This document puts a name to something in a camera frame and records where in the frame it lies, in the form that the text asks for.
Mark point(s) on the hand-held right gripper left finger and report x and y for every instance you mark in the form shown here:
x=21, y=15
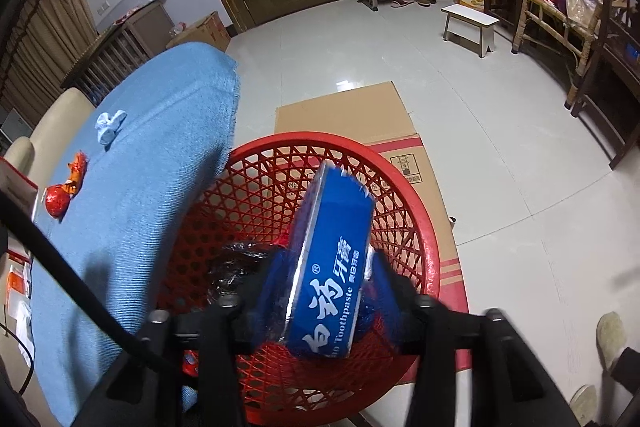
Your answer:
x=272, y=292

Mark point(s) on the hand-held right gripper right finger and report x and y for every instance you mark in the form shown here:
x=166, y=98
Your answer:
x=382, y=277

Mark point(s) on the black plastic bag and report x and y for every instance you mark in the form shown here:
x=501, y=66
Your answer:
x=235, y=267

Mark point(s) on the red plastic mesh basket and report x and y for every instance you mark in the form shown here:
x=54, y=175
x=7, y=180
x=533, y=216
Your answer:
x=435, y=257

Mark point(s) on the blue toothpaste box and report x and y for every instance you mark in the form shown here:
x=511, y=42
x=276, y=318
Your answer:
x=325, y=267

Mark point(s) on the flattened cardboard sheet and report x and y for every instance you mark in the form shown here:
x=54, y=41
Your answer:
x=350, y=112

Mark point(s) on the blue tablecloth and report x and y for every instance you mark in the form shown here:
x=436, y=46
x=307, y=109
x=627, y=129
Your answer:
x=150, y=157

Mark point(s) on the orange foil wrapper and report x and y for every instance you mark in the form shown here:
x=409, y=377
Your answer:
x=77, y=169

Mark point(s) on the crumpled white tissue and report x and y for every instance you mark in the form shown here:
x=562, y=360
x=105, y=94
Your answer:
x=107, y=127

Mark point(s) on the red foil wrapper ball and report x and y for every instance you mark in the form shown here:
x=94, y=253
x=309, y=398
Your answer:
x=56, y=202

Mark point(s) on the beige slipper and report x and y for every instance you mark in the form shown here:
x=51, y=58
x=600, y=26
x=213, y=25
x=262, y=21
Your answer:
x=611, y=337
x=585, y=407

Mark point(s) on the white orange paper packet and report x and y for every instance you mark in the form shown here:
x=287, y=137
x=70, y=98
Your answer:
x=17, y=287

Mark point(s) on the person's leg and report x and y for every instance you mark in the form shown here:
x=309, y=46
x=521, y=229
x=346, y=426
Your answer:
x=627, y=377

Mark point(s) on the brown cardboard box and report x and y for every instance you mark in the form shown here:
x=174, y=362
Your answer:
x=205, y=32

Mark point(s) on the white wooden stool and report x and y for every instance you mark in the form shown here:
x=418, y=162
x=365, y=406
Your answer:
x=470, y=14

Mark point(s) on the beige leather sofa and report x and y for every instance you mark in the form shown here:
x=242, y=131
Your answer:
x=55, y=117

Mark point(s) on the red yellow white medicine box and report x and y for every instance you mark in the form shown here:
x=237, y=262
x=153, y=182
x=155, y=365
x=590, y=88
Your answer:
x=15, y=182

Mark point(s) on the wooden slatted cabinet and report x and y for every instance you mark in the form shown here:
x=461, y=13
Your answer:
x=145, y=27

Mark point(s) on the dark wooden furniture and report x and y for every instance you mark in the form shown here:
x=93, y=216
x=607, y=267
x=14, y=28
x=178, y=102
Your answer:
x=605, y=72

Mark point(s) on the clear plastic bag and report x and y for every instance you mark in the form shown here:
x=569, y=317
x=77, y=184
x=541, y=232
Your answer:
x=580, y=7

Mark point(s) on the brown curtain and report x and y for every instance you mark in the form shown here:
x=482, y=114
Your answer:
x=40, y=32

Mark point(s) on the white wall switch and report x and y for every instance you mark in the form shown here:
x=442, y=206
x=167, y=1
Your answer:
x=103, y=8

